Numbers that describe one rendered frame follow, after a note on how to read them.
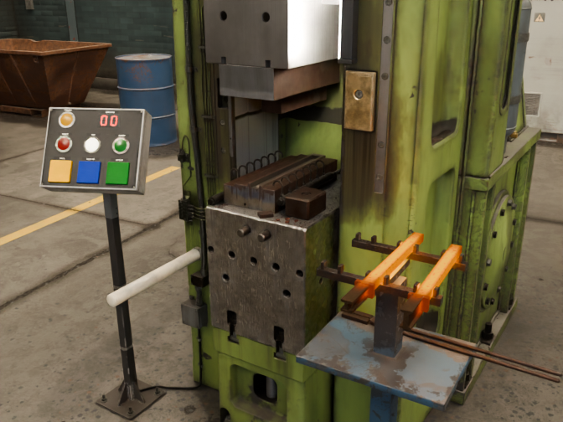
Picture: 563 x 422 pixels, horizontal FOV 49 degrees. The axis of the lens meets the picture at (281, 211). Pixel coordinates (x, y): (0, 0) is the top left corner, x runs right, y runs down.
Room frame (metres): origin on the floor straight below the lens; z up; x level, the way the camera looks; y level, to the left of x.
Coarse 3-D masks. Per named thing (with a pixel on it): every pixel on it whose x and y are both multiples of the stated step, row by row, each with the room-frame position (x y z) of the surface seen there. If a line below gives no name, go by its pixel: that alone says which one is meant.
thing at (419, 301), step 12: (456, 252) 1.43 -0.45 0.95; (444, 264) 1.36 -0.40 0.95; (432, 276) 1.30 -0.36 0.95; (444, 276) 1.33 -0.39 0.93; (420, 288) 1.24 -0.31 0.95; (432, 288) 1.24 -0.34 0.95; (408, 300) 1.16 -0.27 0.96; (420, 300) 1.16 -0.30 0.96; (408, 312) 1.12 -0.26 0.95; (420, 312) 1.18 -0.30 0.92; (408, 324) 1.12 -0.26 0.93
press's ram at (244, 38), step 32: (224, 0) 1.89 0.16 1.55; (256, 0) 1.83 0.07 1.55; (288, 0) 1.78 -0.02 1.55; (320, 0) 1.93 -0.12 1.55; (224, 32) 1.89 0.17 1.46; (256, 32) 1.83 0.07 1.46; (288, 32) 1.78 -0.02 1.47; (320, 32) 1.93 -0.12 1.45; (256, 64) 1.83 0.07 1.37; (288, 64) 1.78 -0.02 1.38
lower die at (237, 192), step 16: (288, 160) 2.15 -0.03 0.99; (336, 160) 2.15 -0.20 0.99; (256, 176) 1.96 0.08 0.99; (320, 176) 2.05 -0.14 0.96; (336, 176) 2.15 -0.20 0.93; (224, 192) 1.91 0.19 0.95; (240, 192) 1.87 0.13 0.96; (256, 192) 1.84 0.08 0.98; (272, 192) 1.80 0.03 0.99; (256, 208) 1.84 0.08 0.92; (272, 208) 1.80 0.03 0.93
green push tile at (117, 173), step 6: (108, 162) 1.96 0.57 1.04; (114, 162) 1.96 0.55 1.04; (120, 162) 1.95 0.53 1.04; (126, 162) 1.95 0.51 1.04; (108, 168) 1.95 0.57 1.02; (114, 168) 1.95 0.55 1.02; (120, 168) 1.94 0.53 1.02; (126, 168) 1.94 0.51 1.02; (108, 174) 1.94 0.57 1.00; (114, 174) 1.94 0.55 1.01; (120, 174) 1.93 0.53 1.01; (126, 174) 1.93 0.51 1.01; (108, 180) 1.93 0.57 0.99; (114, 180) 1.93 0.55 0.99; (120, 180) 1.92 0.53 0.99; (126, 180) 1.92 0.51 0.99
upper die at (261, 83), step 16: (224, 64) 1.90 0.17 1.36; (320, 64) 2.04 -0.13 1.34; (336, 64) 2.13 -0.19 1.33; (224, 80) 1.90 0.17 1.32; (240, 80) 1.86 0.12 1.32; (256, 80) 1.83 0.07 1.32; (272, 80) 1.80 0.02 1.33; (288, 80) 1.87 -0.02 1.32; (304, 80) 1.95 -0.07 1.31; (320, 80) 2.04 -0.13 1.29; (336, 80) 2.13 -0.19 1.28; (240, 96) 1.86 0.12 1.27; (256, 96) 1.83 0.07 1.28; (272, 96) 1.80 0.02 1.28; (288, 96) 1.87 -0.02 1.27
